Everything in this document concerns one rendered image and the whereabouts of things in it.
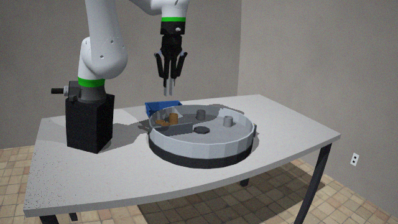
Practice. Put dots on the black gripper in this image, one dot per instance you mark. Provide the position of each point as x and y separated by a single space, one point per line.
170 49

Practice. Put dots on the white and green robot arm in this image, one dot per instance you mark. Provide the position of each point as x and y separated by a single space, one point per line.
103 54

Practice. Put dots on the blue crate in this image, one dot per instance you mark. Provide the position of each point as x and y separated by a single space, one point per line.
152 107

